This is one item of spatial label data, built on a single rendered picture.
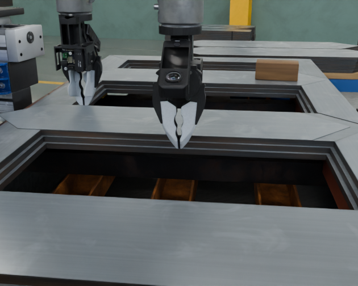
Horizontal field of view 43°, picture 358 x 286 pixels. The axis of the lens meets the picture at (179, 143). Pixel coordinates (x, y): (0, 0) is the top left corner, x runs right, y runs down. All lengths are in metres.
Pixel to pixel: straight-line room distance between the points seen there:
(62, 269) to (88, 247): 0.05
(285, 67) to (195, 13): 0.63
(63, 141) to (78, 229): 0.37
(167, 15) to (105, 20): 8.10
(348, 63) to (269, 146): 0.99
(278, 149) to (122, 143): 0.30
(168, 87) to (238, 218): 0.22
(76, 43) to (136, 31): 7.62
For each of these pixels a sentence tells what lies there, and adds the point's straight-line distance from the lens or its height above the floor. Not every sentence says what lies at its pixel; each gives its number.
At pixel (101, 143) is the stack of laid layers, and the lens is 0.89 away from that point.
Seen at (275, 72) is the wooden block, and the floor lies 0.87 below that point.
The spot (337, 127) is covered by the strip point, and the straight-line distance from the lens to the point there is 0.96.
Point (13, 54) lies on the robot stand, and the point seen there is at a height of 0.93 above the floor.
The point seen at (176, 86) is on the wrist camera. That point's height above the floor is 0.98.
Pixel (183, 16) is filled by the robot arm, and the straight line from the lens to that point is 0.73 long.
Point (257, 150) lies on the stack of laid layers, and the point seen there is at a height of 0.83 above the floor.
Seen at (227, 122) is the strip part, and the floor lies 0.85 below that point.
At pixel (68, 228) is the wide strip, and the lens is 0.57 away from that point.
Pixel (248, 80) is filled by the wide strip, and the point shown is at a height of 0.85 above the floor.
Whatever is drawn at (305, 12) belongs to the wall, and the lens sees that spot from 7.98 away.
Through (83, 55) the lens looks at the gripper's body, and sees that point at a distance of 1.00.
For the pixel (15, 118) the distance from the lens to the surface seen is 1.02.
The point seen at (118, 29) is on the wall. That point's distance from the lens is 8.75.
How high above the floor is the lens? 1.14
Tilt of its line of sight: 20 degrees down
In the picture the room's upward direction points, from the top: straight up
